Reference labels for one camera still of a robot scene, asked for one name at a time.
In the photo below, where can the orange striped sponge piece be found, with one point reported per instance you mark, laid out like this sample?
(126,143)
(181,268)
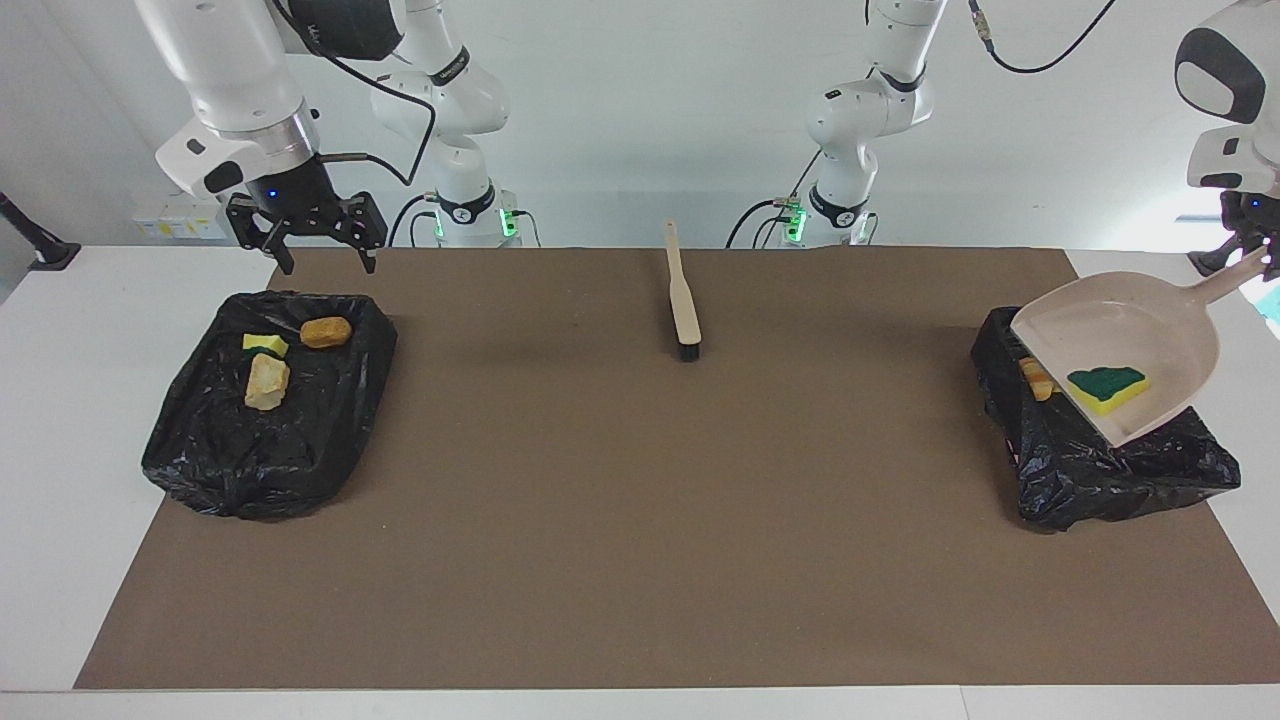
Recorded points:
(1037,380)

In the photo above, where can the black camera stand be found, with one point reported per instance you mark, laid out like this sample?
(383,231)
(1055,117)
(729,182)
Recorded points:
(1205,264)
(50,255)

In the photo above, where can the black bag-lined bin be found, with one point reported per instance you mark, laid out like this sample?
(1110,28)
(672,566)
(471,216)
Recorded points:
(1060,460)
(300,450)

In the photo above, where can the small yellow sponge wedge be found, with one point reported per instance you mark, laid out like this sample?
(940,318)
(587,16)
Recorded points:
(264,343)

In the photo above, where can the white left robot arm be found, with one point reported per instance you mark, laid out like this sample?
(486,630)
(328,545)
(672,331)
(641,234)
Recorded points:
(860,110)

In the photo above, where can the teal object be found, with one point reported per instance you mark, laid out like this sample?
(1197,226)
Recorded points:
(1272,305)

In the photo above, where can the beige plastic dustpan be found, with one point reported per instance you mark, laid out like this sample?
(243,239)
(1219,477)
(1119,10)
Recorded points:
(1130,320)

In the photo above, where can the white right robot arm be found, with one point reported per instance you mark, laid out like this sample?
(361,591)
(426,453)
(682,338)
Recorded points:
(230,70)

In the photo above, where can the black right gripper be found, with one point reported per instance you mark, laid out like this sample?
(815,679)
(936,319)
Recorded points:
(300,200)

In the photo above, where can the brown table mat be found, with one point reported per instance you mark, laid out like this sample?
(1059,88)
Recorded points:
(640,620)

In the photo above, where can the cream sponge chunk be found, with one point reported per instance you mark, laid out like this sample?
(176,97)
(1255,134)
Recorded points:
(267,382)

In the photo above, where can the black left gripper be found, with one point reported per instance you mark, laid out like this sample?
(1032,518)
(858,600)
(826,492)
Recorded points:
(1250,212)

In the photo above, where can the orange-brown sponge chunk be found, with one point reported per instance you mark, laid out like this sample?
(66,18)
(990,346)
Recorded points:
(326,332)

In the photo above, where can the beige hand brush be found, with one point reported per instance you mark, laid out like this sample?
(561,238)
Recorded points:
(685,300)

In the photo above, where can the green and yellow sponge piece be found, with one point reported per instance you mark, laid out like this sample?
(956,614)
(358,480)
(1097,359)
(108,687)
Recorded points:
(1108,388)

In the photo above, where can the white wall socket box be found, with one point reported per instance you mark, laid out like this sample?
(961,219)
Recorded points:
(175,222)

